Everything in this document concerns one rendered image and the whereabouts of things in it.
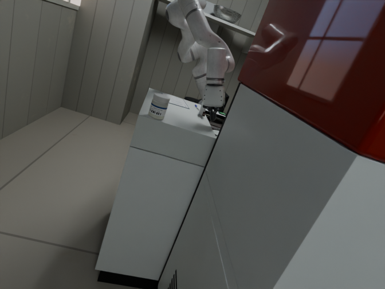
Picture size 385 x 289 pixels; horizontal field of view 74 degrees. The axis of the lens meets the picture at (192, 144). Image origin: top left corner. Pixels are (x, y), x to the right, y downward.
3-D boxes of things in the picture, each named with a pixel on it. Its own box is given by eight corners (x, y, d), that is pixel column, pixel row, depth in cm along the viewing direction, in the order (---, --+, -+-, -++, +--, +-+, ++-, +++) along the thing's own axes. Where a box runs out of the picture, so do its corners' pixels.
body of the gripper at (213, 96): (227, 82, 122) (225, 105, 125) (207, 81, 125) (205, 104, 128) (223, 83, 115) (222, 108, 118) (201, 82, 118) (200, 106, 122)
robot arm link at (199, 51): (193, 78, 187) (181, 46, 179) (216, 68, 187) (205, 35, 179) (195, 79, 176) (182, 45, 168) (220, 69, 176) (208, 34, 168)
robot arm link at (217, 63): (215, 77, 126) (202, 77, 119) (216, 48, 121) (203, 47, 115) (228, 78, 120) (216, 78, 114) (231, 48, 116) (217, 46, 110)
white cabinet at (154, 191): (251, 307, 156) (317, 199, 129) (91, 280, 137) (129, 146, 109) (228, 233, 215) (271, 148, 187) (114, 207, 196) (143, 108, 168)
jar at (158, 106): (163, 121, 107) (170, 100, 104) (147, 116, 106) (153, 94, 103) (164, 116, 114) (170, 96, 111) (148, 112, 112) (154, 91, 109)
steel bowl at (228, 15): (234, 28, 363) (238, 17, 358) (239, 26, 327) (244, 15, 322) (208, 18, 357) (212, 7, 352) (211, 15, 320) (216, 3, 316)
